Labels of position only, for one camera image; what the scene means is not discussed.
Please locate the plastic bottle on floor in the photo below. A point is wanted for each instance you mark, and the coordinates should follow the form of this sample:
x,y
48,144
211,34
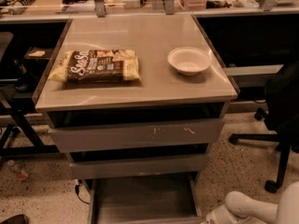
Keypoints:
x,y
18,170

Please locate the grey bottom drawer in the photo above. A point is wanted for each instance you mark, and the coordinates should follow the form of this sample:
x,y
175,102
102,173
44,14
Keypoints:
x,y
152,199

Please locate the black desk frame left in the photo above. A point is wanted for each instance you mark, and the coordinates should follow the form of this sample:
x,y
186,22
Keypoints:
x,y
10,97

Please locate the brown seaweed snack bag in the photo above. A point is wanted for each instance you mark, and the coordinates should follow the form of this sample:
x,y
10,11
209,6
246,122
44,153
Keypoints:
x,y
96,65

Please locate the long background workbench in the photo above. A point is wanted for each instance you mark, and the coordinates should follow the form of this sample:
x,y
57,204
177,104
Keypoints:
x,y
50,10

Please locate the grey drawer cabinet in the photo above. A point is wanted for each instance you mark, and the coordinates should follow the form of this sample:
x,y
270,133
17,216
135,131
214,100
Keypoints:
x,y
135,104

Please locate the grey middle drawer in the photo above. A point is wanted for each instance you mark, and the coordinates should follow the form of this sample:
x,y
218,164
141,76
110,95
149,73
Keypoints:
x,y
139,167

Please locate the white paper bowl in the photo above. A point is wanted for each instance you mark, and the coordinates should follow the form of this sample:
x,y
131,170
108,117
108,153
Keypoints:
x,y
189,61

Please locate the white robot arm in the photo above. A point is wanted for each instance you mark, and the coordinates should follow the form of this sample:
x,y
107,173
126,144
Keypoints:
x,y
239,208

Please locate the black office chair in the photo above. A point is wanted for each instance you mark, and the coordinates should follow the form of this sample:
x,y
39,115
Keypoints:
x,y
282,98

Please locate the brown shoe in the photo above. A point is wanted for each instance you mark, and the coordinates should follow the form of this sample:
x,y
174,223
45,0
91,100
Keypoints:
x,y
18,219

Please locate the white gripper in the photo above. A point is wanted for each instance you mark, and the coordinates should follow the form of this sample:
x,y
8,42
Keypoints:
x,y
221,216

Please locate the grey drawer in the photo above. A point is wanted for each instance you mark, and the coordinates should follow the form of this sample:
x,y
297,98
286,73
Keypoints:
x,y
137,135
139,167
152,199

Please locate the grey top drawer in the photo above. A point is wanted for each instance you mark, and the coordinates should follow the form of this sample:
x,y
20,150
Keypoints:
x,y
137,135

